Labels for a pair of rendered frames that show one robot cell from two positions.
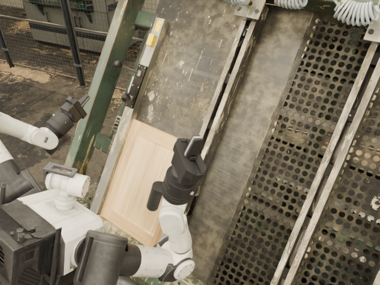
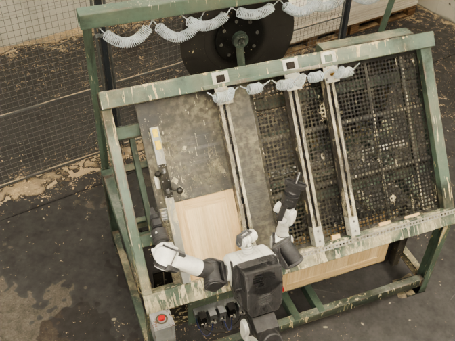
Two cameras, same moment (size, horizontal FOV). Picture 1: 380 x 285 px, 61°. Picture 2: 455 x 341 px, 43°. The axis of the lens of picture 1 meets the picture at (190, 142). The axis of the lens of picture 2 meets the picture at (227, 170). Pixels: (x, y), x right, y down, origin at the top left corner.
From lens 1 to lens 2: 2.69 m
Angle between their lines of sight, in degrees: 44
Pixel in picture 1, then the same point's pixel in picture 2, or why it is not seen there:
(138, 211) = (217, 254)
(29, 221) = (259, 261)
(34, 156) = not seen: outside the picture
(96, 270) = (295, 252)
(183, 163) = (300, 186)
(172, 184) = (295, 198)
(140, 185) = (208, 238)
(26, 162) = not seen: outside the picture
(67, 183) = (250, 237)
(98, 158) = not seen: outside the picture
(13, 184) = (214, 266)
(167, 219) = (293, 216)
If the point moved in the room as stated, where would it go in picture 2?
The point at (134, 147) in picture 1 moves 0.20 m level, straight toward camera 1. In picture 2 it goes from (187, 219) to (219, 229)
